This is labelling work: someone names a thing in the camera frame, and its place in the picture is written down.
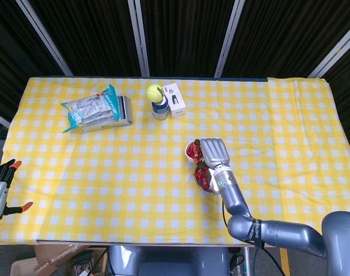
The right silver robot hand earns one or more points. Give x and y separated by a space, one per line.
213 152

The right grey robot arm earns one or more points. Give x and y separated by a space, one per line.
232 201

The small metal bowl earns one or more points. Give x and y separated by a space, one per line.
212 174

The white paper cup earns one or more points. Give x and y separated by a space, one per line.
188 158

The small white carton box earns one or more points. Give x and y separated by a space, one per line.
178 106

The blue drink can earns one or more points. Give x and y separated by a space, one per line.
160 110

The tan cardboard box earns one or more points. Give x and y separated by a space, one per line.
22 267

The brown cardboard sheet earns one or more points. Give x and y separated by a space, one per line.
54 256

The yellow tennis ball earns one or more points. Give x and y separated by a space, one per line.
155 92

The dark framed items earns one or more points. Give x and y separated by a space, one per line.
85 264

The yellow white checked tablecloth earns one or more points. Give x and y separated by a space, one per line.
106 172

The silver cardboard box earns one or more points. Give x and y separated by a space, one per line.
106 126

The metal stand leg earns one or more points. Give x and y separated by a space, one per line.
247 263

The grey robot torso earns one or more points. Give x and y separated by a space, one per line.
169 264

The teal silver snack bag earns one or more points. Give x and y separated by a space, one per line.
91 109

